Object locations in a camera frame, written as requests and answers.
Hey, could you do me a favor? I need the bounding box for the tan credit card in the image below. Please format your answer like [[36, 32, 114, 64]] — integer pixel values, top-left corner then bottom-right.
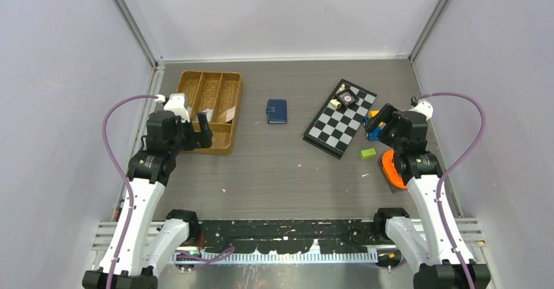
[[218, 106, 236, 124]]

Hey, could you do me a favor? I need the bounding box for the blue card holder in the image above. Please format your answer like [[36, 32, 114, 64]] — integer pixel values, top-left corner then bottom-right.
[[266, 99, 287, 124]]

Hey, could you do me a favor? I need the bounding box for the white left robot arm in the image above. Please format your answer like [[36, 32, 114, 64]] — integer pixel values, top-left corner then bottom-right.
[[82, 110, 213, 288]]

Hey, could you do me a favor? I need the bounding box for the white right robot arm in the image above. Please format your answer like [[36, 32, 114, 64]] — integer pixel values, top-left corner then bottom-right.
[[365, 100, 491, 288]]

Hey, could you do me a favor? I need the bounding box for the white credit card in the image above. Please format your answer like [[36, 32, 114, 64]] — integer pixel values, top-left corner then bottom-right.
[[201, 109, 214, 122]]

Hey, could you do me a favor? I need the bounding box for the blue yellow toy car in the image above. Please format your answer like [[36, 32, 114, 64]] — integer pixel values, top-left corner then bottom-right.
[[363, 110, 384, 143]]

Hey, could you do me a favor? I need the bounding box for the green toy block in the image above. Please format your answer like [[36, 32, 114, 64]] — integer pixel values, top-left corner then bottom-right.
[[360, 148, 377, 160]]

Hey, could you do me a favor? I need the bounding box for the black white chessboard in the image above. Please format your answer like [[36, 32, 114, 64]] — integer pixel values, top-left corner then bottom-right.
[[302, 79, 378, 159]]

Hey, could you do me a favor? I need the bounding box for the woven bamboo cutlery tray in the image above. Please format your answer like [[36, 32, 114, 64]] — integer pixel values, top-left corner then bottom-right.
[[176, 71, 244, 156]]

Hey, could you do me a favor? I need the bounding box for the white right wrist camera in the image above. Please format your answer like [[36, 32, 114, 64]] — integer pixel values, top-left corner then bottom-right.
[[410, 97, 434, 121]]

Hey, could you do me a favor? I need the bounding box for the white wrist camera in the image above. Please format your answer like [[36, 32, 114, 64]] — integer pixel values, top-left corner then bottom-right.
[[410, 97, 434, 121], [163, 93, 191, 122]]

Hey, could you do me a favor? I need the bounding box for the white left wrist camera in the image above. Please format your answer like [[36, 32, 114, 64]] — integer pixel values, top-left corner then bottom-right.
[[163, 93, 191, 122]]

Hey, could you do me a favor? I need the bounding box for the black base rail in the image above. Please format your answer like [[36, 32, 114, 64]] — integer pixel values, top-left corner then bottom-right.
[[186, 219, 392, 254]]

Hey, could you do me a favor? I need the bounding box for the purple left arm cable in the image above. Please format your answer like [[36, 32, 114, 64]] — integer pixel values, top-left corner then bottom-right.
[[102, 94, 159, 289]]

